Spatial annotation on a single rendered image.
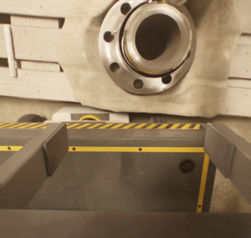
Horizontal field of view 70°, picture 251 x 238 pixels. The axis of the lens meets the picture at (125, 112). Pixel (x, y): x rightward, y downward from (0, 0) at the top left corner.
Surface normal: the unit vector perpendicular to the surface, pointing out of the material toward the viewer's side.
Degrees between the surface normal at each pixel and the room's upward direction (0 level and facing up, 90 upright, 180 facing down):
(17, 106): 0
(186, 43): 0
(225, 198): 0
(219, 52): 60
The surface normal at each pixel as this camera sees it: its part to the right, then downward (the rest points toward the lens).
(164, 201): -0.03, 0.29
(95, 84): -0.52, 0.63
